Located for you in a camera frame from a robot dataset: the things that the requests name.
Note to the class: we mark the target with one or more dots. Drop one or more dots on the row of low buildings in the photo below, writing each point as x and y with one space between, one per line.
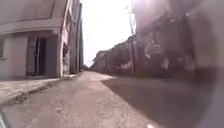
115 58

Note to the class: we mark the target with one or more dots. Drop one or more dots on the utility pole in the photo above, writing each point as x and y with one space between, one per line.
132 50

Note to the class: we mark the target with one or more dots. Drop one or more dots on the brown dirt road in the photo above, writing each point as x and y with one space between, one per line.
83 103

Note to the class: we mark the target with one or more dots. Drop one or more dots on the dark weathered building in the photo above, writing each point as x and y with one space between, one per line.
166 40

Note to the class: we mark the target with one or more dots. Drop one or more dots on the pale concrete building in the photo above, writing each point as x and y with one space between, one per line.
20 50

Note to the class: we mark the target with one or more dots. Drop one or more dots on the raised concrete pavement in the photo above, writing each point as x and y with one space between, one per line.
20 87

